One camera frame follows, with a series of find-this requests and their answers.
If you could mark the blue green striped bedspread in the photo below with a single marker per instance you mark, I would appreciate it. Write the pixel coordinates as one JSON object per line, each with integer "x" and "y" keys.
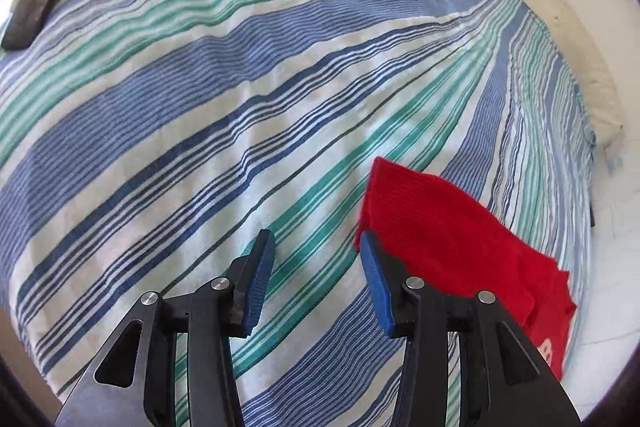
{"x": 200, "y": 107}

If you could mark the red knit sweater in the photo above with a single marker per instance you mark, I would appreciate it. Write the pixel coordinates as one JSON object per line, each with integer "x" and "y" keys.
{"x": 440, "y": 227}

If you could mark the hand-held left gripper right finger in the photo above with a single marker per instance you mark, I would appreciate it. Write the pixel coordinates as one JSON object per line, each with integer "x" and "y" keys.
{"x": 375, "y": 277}

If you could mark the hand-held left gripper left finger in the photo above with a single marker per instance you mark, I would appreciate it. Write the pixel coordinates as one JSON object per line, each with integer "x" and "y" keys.
{"x": 257, "y": 287}

